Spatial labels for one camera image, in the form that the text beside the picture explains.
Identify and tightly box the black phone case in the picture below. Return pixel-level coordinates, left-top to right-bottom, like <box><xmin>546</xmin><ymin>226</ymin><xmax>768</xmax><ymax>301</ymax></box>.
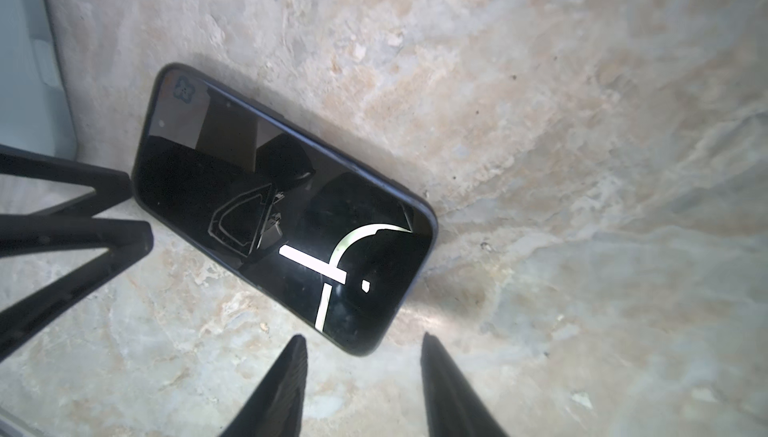
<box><xmin>130</xmin><ymin>62</ymin><xmax>440</xmax><ymax>358</ymax></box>

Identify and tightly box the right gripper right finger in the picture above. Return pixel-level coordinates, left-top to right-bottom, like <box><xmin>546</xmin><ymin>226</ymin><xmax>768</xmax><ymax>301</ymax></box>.
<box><xmin>420</xmin><ymin>333</ymin><xmax>507</xmax><ymax>437</ymax></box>

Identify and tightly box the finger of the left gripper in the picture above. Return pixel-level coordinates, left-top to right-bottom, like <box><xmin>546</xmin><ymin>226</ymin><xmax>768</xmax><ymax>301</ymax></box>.
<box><xmin>1</xmin><ymin>215</ymin><xmax>154</xmax><ymax>360</ymax></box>
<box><xmin>1</xmin><ymin>145</ymin><xmax>133</xmax><ymax>217</ymax></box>

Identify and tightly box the black phone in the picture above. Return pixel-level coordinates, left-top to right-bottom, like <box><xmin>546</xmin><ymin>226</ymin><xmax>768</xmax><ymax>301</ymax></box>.
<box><xmin>134</xmin><ymin>67</ymin><xmax>434</xmax><ymax>351</ymax></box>

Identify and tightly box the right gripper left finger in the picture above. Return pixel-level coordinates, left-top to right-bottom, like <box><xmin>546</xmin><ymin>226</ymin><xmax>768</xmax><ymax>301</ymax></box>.
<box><xmin>221</xmin><ymin>334</ymin><xmax>308</xmax><ymax>437</ymax></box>

